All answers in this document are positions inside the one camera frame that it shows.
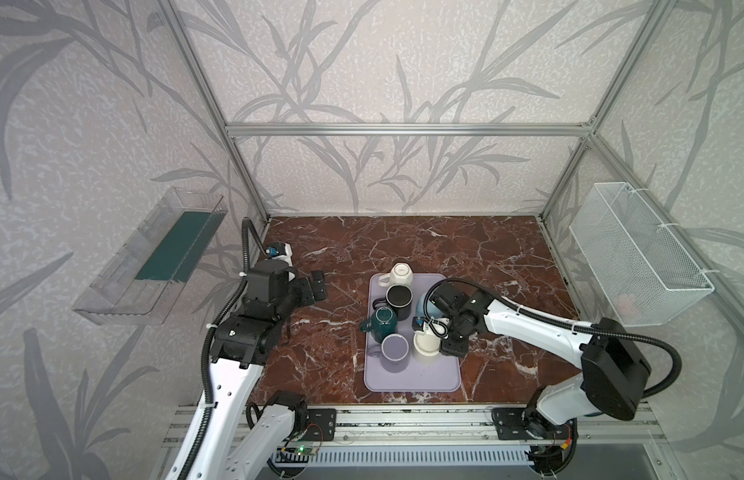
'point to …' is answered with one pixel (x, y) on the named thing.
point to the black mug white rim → (400, 297)
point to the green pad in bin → (181, 249)
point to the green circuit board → (305, 450)
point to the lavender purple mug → (393, 348)
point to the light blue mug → (432, 309)
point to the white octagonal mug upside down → (400, 273)
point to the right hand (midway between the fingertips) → (445, 329)
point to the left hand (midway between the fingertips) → (312, 267)
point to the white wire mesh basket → (645, 274)
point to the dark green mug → (383, 321)
